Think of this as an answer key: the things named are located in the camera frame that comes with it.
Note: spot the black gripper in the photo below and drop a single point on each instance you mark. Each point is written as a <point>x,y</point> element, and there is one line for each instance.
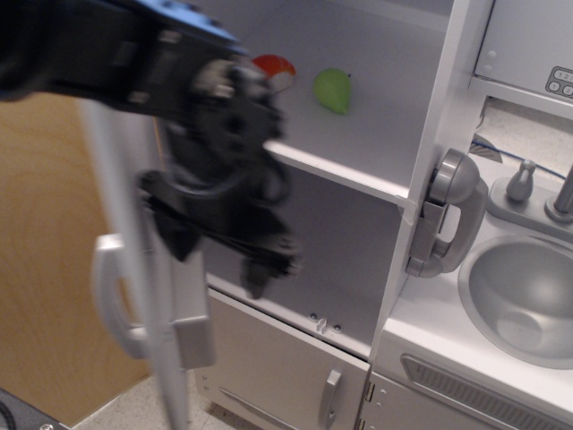
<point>227,214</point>

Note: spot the grey fridge door handle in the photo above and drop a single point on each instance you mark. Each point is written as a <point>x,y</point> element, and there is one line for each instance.
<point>106,274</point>

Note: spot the white toy fridge door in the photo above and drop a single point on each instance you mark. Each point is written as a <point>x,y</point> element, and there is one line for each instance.
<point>157,289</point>

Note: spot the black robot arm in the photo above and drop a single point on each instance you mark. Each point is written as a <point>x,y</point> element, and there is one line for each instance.
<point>168,60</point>

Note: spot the grey ice dispenser panel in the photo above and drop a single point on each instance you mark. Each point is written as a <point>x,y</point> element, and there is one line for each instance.
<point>194,337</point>

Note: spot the white lower freezer door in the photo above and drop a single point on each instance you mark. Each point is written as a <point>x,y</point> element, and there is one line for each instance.
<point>272,374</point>

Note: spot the plywood board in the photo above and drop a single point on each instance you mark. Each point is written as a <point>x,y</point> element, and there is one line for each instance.
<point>55,352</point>

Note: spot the red white toy food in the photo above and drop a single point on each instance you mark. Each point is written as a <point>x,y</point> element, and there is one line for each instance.
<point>279,71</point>

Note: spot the green toy pear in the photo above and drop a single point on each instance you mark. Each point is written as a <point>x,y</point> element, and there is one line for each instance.
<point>332,88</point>

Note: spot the white toy kitchen cabinet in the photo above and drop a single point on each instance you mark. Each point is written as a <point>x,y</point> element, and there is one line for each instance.
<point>358,186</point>

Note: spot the grey toy telephone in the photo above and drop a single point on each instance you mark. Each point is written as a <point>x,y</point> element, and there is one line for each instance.
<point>450,217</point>

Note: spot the black equipment base corner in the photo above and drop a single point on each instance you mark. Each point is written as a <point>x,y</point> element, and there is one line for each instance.
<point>17,414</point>

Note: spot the grey toy sink basin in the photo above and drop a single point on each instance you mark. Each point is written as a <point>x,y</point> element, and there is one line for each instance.
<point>517,291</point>

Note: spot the grey toy faucet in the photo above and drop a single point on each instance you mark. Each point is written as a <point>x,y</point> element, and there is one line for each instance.
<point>517,200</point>

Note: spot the toy microwave with keypad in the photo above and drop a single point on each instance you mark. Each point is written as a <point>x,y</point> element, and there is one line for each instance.
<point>527,49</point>

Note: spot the grey lower door handle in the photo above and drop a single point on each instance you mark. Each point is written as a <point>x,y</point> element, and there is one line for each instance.
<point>327,413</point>

